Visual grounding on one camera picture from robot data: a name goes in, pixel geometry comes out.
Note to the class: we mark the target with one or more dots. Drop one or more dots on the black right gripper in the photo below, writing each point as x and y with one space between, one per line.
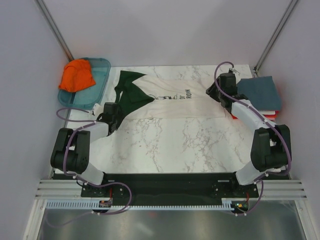
211 91

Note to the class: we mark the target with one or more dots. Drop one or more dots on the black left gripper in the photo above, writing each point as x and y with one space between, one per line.
117 114

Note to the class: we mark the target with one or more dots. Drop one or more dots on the white and green t shirt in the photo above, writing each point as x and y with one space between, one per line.
141 96

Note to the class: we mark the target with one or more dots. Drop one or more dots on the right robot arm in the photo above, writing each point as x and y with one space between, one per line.
270 151

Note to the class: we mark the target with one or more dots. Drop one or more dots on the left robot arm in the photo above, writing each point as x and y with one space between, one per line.
71 151

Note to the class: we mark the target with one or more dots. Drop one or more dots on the teal plastic bin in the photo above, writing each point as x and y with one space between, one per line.
87 98

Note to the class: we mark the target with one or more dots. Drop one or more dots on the folded grey-blue t shirt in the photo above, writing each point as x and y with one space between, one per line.
262 93

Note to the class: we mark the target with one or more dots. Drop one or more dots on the folded white t shirt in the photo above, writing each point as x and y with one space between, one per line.
269 113

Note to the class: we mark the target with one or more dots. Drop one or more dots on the orange crumpled t shirt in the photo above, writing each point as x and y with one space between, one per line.
77 76

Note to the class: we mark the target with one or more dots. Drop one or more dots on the folded red t shirt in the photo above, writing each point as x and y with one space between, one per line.
242 114

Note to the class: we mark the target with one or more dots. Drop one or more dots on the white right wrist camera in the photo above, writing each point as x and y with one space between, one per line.
234 71

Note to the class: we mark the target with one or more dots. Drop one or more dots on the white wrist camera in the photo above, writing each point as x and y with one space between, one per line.
97 109
234 71

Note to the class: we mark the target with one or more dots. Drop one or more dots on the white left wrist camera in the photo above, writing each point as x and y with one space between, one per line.
97 109

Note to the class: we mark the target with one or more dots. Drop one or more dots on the right aluminium frame post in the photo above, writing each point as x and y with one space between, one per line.
275 34

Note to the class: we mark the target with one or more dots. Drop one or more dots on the aluminium frame post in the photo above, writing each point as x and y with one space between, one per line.
54 28
275 34

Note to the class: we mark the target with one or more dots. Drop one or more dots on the white slotted cable duct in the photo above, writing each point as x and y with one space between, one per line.
103 205

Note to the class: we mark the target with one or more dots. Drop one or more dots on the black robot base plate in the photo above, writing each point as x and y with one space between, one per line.
170 188

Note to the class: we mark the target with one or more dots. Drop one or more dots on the left aluminium frame post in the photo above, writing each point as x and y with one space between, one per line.
54 28

